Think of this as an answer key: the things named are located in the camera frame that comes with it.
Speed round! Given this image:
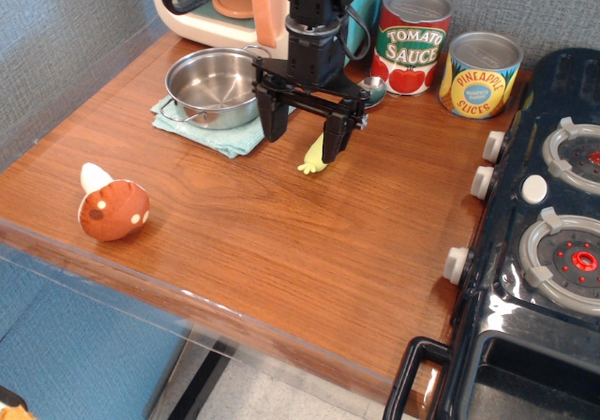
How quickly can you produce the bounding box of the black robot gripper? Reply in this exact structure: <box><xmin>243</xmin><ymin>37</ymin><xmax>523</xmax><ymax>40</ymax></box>
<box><xmin>253</xmin><ymin>14</ymin><xmax>368</xmax><ymax>163</ymax></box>

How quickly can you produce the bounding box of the spoon with yellow-green handle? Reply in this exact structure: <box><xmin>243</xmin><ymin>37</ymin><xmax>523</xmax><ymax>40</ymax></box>
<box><xmin>297</xmin><ymin>76</ymin><xmax>386</xmax><ymax>174</ymax></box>

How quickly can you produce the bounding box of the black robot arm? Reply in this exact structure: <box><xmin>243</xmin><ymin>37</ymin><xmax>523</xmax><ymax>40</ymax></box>
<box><xmin>253</xmin><ymin>0</ymin><xmax>369</xmax><ymax>164</ymax></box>

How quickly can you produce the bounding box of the light teal cloth napkin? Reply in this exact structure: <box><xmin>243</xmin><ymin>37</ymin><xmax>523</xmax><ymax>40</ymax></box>
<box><xmin>150</xmin><ymin>94</ymin><xmax>297</xmax><ymax>159</ymax></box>

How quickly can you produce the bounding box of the small stainless steel pan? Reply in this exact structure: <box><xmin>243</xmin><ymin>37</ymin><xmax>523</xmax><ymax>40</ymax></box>
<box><xmin>158</xmin><ymin>45</ymin><xmax>271</xmax><ymax>130</ymax></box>

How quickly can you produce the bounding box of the teal toy microwave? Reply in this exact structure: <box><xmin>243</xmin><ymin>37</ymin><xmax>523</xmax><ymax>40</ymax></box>
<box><xmin>154</xmin><ymin>0</ymin><xmax>381</xmax><ymax>59</ymax></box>

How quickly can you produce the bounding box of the tomato sauce can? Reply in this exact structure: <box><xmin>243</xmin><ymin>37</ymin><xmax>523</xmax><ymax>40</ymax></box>
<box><xmin>371</xmin><ymin>0</ymin><xmax>453</xmax><ymax>96</ymax></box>

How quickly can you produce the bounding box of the pineapple slices can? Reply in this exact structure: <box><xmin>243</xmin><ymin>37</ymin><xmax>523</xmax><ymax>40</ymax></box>
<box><xmin>439</xmin><ymin>32</ymin><xmax>523</xmax><ymax>119</ymax></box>

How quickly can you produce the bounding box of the white stove knob middle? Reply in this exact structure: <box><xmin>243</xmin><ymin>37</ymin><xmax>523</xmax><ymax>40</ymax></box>
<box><xmin>470</xmin><ymin>166</ymin><xmax>494</xmax><ymax>201</ymax></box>

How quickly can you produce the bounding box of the white stove knob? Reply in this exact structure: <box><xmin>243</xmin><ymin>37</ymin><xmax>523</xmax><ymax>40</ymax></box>
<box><xmin>470</xmin><ymin>166</ymin><xmax>494</xmax><ymax>201</ymax></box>
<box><xmin>442</xmin><ymin>247</ymin><xmax>470</xmax><ymax>285</ymax></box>
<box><xmin>482</xmin><ymin>130</ymin><xmax>505</xmax><ymax>164</ymax></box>

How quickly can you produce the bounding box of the white stove knob upper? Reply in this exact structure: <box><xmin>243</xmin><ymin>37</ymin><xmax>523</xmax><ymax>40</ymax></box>
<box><xmin>482</xmin><ymin>130</ymin><xmax>505</xmax><ymax>164</ymax></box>

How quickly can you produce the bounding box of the white stove knob lower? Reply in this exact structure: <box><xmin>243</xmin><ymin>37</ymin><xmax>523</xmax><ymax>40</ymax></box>
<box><xmin>442</xmin><ymin>247</ymin><xmax>470</xmax><ymax>285</ymax></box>

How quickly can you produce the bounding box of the brown plush mushroom toy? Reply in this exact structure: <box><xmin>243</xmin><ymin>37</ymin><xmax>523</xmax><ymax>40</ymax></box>
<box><xmin>78</xmin><ymin>162</ymin><xmax>150</xmax><ymax>242</ymax></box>

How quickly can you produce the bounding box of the dark blue toy stove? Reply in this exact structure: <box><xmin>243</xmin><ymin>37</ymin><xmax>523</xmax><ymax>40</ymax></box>
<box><xmin>384</xmin><ymin>48</ymin><xmax>599</xmax><ymax>419</ymax></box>

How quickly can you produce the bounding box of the orange object at corner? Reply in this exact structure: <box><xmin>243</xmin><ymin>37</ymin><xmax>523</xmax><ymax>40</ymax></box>
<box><xmin>0</xmin><ymin>386</ymin><xmax>37</xmax><ymax>420</ymax></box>

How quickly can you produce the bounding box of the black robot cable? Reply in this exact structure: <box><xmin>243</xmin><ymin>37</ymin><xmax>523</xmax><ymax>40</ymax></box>
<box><xmin>160</xmin><ymin>0</ymin><xmax>371</xmax><ymax>62</ymax></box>

